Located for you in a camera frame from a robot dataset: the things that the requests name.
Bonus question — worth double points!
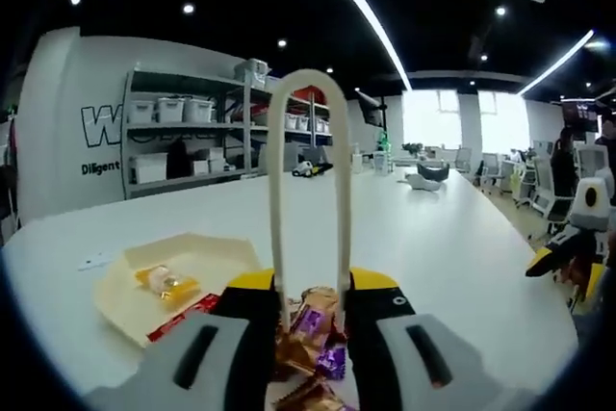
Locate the row of white storage bins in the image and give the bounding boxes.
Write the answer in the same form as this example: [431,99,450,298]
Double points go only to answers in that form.
[128,59,333,136]

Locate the long red snack bar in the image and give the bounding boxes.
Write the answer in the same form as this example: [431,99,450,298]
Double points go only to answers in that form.
[145,293,222,345]

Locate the grey metal storage shelf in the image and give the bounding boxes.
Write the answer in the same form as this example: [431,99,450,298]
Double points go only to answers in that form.
[123,68,333,200]

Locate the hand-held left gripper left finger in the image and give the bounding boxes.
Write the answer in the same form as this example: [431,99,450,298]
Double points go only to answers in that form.
[84,270,283,411]

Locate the black bag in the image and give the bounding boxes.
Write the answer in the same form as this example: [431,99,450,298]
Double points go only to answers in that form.
[166,145,191,180]

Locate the long ceiling light strip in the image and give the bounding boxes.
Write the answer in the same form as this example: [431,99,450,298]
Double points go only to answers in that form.
[517,29,596,97]
[305,0,413,92]

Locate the black monitor on stand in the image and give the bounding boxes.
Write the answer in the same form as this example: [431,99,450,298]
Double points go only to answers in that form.
[355,88,389,126]

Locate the group of office chairs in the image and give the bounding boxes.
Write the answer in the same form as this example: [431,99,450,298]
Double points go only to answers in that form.
[451,139,578,234]

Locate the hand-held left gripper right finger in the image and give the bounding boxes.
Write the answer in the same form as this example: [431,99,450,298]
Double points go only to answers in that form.
[346,266,512,411]

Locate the orange cake snack packet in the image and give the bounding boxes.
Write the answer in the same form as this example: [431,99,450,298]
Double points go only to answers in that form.
[132,264,201,311]

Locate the stack of white boxes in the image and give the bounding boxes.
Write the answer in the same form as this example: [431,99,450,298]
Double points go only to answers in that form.
[129,145,242,185]

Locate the white and black device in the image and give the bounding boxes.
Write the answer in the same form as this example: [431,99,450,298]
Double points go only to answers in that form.
[406,163,452,194]

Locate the white food tongs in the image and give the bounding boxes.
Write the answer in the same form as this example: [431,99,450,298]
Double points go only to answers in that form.
[268,67,353,335]

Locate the spare hand-held gripper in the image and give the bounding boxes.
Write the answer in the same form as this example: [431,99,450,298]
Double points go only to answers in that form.
[292,160,334,179]

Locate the cream hexagonal container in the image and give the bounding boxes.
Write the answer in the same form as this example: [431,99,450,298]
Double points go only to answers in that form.
[93,232,265,348]

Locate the dark wall screen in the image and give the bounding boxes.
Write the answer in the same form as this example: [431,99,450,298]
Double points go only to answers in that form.
[560,98,602,132]

